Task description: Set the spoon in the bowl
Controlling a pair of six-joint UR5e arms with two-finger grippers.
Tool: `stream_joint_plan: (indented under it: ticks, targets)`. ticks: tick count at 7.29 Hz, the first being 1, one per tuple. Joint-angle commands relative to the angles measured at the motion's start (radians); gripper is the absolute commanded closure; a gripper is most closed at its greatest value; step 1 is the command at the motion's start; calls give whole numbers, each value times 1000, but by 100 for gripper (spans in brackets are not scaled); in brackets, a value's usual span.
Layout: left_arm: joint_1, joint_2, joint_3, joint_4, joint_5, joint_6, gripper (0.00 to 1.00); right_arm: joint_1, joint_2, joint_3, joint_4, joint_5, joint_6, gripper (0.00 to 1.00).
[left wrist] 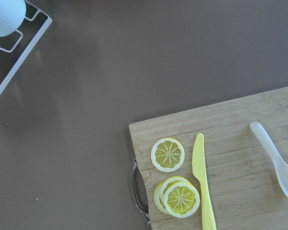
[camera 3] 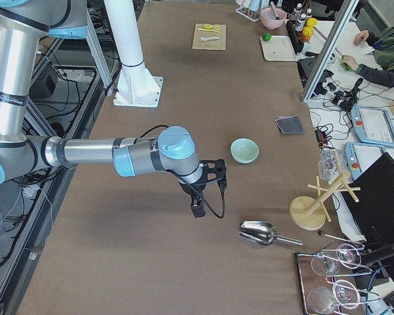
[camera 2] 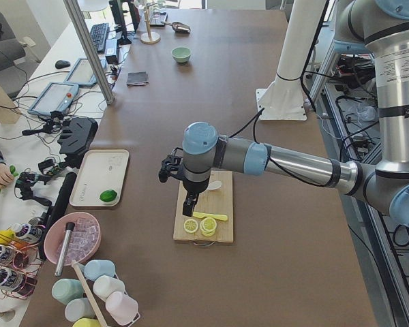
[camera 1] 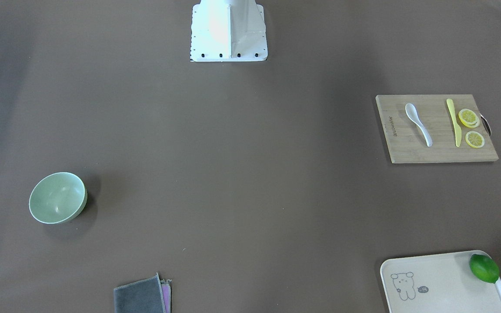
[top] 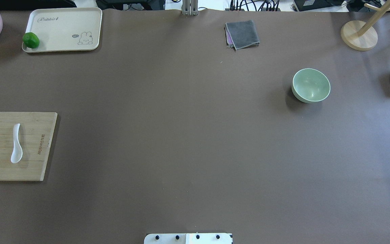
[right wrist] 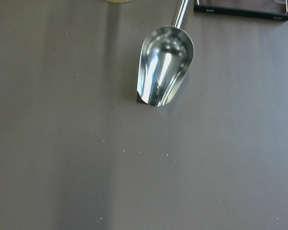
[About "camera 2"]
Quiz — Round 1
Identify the left lemon slice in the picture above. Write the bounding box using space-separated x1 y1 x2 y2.
183 219 199 234

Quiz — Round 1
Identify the wooden cutting board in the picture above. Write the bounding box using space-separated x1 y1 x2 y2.
173 171 234 243

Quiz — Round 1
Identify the grey chair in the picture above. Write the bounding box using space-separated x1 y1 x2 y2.
0 12 37 98

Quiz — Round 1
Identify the near teach pendant tablet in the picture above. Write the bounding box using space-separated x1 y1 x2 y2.
28 82 79 116

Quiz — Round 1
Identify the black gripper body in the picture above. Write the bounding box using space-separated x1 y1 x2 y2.
183 179 200 204

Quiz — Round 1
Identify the right lemon slice stack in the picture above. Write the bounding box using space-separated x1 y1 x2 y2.
200 217 217 237

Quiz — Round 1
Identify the pale grey cup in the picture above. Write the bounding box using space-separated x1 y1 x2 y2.
65 298 95 322

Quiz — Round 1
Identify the wooden stand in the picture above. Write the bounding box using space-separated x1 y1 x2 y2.
138 1 160 44

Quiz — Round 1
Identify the dark grey cloth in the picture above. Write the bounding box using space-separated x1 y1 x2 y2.
126 72 149 87

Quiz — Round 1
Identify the white cup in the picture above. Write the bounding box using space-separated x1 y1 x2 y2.
93 275 125 301

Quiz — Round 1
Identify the pink bowl with ice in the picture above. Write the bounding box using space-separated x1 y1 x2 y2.
44 212 102 266

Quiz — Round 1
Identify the green lime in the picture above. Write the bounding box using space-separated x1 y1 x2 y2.
99 189 118 203

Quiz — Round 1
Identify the pink cup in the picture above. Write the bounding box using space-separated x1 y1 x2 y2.
105 291 138 326

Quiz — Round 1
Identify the teach pendant tablet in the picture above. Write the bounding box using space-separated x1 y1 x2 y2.
28 82 79 116
64 58 97 88

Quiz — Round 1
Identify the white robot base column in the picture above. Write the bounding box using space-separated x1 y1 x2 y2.
256 0 329 121

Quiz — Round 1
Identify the copper wire bottle rack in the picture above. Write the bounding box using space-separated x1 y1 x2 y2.
0 229 42 300

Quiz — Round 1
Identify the green ceramic bowl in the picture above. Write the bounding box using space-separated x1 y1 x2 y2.
171 46 192 64

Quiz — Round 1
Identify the yellow cup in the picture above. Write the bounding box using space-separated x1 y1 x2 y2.
72 318 101 327

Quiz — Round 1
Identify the green cup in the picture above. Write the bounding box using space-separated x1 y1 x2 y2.
51 279 84 305

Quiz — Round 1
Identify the far teach pendant tablet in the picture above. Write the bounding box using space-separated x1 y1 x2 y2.
64 58 97 88

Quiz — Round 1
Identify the black plastic device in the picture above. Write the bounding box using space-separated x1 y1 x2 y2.
57 117 98 168

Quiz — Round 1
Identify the yellow plastic knife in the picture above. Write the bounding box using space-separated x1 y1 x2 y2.
193 211 228 221

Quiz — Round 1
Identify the wooden stirrer stick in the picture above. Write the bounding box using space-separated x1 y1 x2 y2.
72 260 108 327

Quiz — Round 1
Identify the aluminium frame post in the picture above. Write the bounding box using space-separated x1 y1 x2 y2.
63 0 115 105

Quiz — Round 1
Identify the black keyboard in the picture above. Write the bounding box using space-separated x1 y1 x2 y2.
89 23 109 54

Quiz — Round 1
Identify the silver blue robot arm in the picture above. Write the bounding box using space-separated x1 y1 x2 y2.
179 1 409 227

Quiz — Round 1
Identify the person's hand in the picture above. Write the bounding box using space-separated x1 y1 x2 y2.
0 163 14 189

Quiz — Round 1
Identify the beige tray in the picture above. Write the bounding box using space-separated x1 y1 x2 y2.
69 149 130 207

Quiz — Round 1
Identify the black monitor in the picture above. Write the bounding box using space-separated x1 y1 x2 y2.
109 0 140 45

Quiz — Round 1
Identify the metal muddler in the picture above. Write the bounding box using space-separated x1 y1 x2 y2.
55 222 75 277

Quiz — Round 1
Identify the white spoon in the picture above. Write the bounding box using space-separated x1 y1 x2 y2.
206 181 222 191

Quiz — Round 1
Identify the metal scoop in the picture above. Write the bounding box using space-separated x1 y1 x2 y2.
163 21 191 34

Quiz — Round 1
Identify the black computer mouse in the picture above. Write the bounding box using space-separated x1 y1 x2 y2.
55 60 71 69

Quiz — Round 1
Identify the blue cup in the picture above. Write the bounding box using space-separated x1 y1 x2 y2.
84 260 116 281

